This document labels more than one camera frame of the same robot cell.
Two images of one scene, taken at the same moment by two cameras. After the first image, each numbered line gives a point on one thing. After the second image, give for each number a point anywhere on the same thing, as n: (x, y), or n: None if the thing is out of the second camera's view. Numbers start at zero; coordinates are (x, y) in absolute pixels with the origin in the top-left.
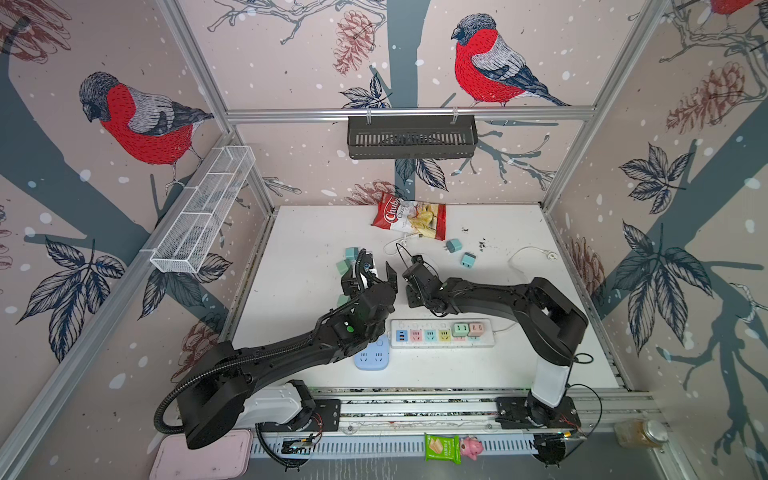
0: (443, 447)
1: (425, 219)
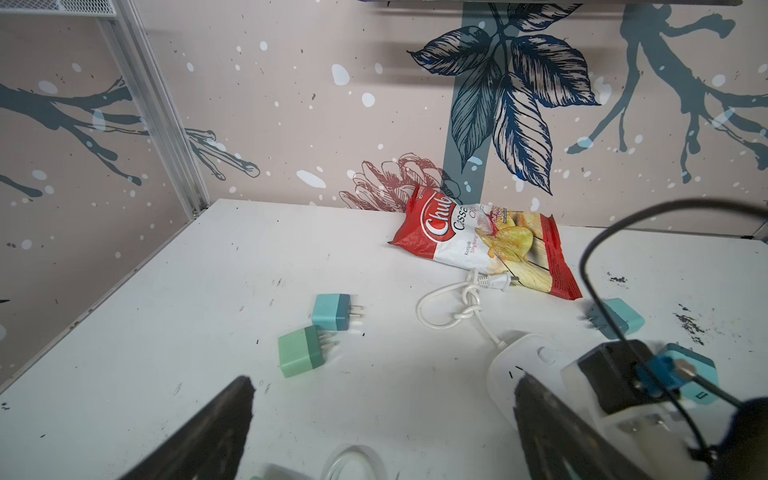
0: None
1: (519, 246)
